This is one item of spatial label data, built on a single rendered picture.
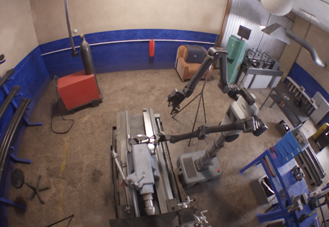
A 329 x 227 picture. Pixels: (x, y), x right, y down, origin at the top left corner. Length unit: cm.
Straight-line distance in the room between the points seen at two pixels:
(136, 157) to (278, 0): 348
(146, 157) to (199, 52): 342
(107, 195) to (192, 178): 134
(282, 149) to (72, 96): 394
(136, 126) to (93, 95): 164
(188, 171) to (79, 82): 261
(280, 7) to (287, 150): 264
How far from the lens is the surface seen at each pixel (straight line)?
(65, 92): 315
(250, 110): 122
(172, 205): 143
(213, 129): 105
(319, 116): 691
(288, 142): 225
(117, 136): 176
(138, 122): 198
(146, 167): 119
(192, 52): 400
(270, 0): 334
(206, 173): 227
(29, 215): 325
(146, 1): 387
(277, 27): 489
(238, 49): 433
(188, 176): 217
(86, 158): 271
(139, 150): 126
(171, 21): 407
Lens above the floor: 229
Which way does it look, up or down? 44 degrees down
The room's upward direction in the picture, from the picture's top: 7 degrees clockwise
